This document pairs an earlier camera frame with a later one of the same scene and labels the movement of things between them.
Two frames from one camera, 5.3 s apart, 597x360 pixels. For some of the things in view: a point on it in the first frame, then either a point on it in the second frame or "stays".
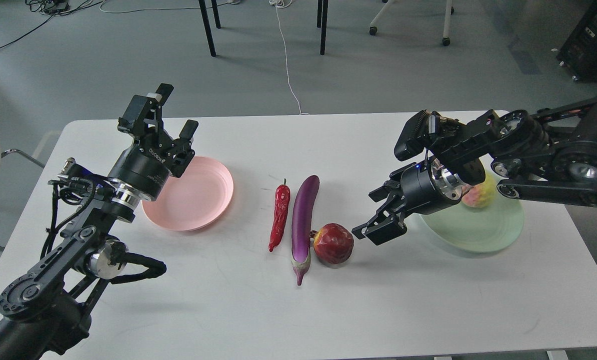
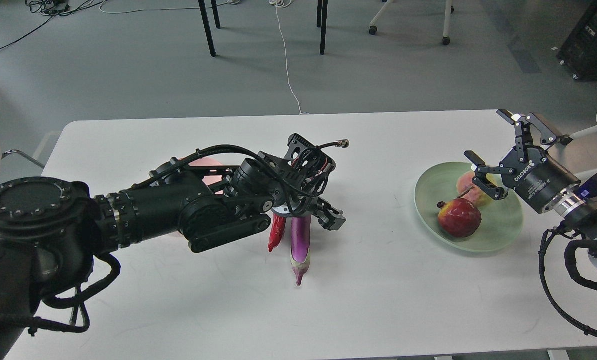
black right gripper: x=418 y=188 → x=536 y=175
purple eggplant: x=304 y=212 stays
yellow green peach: x=481 y=194 stays
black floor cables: x=53 y=8 stays
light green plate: x=477 y=229 stays
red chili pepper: x=282 y=202 stays
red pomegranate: x=333 y=243 → x=459 y=217
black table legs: x=204 y=9 stays
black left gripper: x=146 y=166 → x=330 y=218
